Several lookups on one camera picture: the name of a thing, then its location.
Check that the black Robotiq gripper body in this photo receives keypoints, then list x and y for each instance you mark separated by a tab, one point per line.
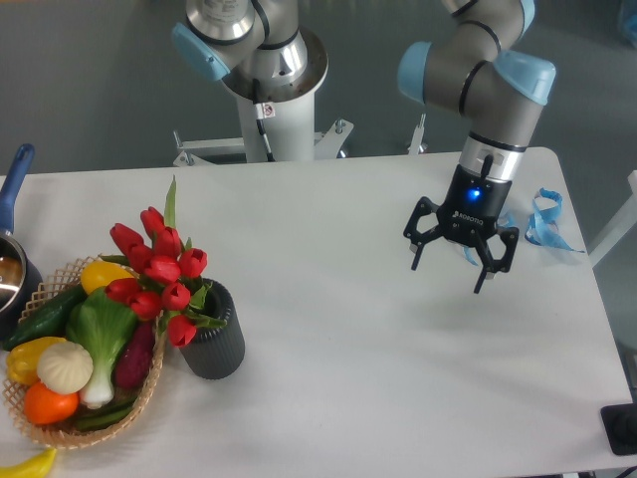
471	208

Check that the red tulip bouquet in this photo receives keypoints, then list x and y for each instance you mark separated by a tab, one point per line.
167	284

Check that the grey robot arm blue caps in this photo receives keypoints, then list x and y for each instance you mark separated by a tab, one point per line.
477	74

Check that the dark grey ribbed vase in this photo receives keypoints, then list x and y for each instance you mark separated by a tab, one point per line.
217	353

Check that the blue ribbon strip left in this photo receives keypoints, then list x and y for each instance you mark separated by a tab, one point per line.
507	220

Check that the blue ribbon strip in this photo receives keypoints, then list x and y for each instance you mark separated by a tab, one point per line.
542	229
507	220

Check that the blue ribbon strip right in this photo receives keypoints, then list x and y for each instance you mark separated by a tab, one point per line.
542	229

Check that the black device at edge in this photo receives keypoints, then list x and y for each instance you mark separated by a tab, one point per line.
620	427

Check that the yellow squash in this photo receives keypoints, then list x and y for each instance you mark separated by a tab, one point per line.
99	274

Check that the green bok choy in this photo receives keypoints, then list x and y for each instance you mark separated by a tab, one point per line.
103	327

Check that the woven wicker basket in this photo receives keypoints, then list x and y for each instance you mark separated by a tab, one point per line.
64	435

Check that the dark green cucumber in basket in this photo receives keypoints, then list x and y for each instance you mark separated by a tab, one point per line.
105	416

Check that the orange tangerine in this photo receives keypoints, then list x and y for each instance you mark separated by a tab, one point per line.
43	406

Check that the yellow bell pepper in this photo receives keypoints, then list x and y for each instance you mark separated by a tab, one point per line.
22	361

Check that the yellow banana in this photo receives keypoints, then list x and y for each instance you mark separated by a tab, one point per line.
38	466

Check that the white frame at right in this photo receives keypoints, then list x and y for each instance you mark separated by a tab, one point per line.
616	228

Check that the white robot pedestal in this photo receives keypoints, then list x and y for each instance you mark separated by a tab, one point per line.
274	89

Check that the blue handled saucepan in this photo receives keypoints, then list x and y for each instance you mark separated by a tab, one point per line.
19	276

